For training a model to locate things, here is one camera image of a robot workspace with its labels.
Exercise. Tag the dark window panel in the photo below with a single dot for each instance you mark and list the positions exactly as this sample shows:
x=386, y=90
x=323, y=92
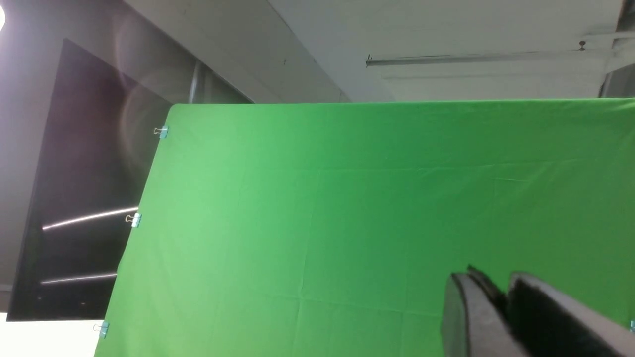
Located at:
x=93, y=165

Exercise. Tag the green backdrop cloth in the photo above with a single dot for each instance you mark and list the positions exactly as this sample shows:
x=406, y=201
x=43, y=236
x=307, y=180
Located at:
x=329, y=230

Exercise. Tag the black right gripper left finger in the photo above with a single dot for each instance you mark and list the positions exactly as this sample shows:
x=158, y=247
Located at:
x=474, y=320

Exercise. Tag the upper blue binder clip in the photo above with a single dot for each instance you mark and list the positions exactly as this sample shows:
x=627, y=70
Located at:
x=162, y=132

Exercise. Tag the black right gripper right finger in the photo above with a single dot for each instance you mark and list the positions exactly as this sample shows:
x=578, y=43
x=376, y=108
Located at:
x=550, y=323

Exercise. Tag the middle blue binder clip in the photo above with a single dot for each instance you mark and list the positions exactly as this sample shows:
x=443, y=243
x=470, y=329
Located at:
x=134, y=220

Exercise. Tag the lower blue binder clip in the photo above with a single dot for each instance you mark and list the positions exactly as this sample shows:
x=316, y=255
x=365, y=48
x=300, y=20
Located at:
x=102, y=328

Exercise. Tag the ceiling light tube fixture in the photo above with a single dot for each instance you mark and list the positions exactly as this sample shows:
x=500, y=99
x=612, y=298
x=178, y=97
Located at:
x=582, y=51

